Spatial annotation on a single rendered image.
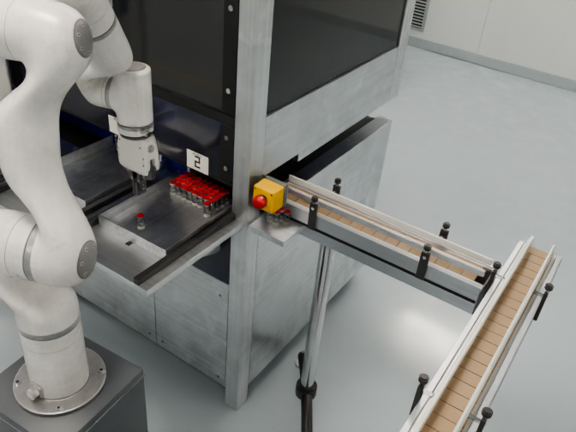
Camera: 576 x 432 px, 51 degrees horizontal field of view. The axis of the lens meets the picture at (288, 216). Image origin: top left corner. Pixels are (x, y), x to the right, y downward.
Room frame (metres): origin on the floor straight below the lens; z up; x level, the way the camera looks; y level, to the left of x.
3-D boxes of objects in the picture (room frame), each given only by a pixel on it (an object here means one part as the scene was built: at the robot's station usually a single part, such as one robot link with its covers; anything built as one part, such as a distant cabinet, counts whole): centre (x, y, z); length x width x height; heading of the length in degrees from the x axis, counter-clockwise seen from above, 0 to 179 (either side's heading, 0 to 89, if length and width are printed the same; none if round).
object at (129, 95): (1.28, 0.39, 1.35); 0.09 x 0.08 x 0.13; 80
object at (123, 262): (1.52, 0.52, 0.87); 0.70 x 0.48 x 0.02; 59
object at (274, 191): (1.47, 0.06, 1.00); 0.08 x 0.07 x 0.07; 149
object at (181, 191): (1.55, 0.30, 0.90); 0.18 x 0.02 x 0.05; 60
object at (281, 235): (1.50, 0.02, 0.87); 0.14 x 0.13 x 0.02; 149
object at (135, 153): (1.28, 0.38, 1.21); 0.10 x 0.07 x 0.11; 59
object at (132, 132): (1.28, 0.38, 1.27); 0.09 x 0.08 x 0.03; 59
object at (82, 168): (1.67, 0.63, 0.90); 0.34 x 0.26 x 0.04; 149
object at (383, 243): (1.44, -0.26, 0.92); 0.69 x 0.15 x 0.16; 59
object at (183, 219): (1.48, 0.35, 0.90); 0.34 x 0.26 x 0.04; 150
